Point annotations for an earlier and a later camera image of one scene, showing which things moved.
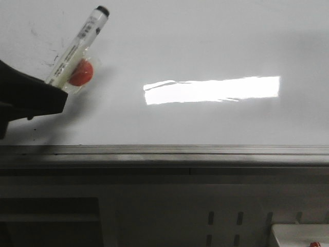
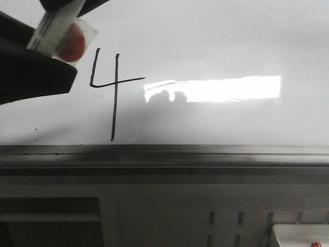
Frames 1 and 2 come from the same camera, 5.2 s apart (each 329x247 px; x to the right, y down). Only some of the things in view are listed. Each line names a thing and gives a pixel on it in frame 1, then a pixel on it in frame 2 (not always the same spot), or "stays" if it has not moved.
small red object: (315, 244) stays
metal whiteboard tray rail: (227, 160) stays
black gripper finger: (23, 96) to (26, 73)
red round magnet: (83, 73) to (72, 45)
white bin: (301, 234) stays
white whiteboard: (178, 72) stays
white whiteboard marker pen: (77, 47) to (52, 27)
